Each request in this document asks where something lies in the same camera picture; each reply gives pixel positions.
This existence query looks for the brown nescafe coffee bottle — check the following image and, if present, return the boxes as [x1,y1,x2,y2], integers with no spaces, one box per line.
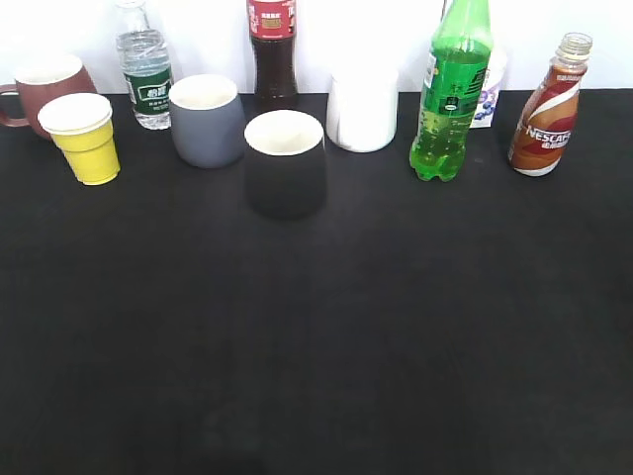
[508,32,592,177]

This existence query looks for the maroon ceramic mug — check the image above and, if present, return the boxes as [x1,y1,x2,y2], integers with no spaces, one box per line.
[1,51,97,141]

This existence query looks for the black ceramic mug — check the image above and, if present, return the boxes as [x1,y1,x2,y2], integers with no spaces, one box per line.
[244,110,326,220]

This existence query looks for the white ceramic mug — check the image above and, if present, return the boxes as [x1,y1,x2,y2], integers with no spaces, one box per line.
[325,66,399,153]

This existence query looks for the grey ceramic mug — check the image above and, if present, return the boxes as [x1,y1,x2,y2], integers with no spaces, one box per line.
[168,74,245,169]

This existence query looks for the green sprite bottle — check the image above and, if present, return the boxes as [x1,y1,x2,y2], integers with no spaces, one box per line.
[409,0,494,182]

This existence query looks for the cola bottle red label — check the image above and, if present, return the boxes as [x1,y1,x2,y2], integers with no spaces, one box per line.
[246,0,298,113]

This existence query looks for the clear water bottle green label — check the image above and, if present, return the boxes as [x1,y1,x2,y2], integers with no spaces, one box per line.
[115,1,173,131]

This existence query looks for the white blueberry milk carton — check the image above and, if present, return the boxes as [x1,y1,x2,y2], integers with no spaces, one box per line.
[471,46,507,129]

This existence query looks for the yellow paper cup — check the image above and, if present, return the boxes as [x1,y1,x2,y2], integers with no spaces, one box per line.
[38,93,121,186]

